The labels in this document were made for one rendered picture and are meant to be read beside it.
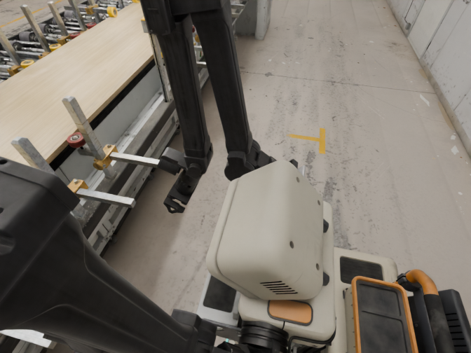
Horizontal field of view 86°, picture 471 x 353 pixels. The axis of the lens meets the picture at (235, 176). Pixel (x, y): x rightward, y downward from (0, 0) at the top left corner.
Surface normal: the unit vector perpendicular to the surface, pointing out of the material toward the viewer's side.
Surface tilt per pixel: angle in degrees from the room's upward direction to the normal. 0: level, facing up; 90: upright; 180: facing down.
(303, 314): 8
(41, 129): 0
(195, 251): 0
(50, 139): 0
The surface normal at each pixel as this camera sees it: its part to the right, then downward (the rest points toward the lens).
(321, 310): -0.14, -0.67
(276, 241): 0.17, -0.61
